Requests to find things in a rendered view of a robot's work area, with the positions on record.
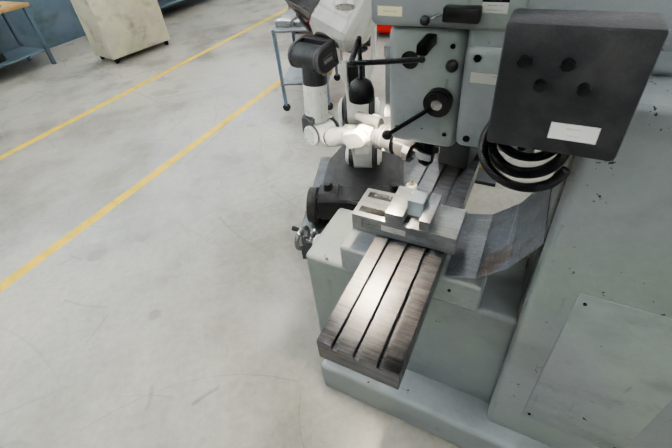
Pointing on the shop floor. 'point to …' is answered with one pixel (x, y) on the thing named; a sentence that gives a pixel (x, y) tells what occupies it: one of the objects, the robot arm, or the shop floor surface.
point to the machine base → (429, 408)
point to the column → (600, 300)
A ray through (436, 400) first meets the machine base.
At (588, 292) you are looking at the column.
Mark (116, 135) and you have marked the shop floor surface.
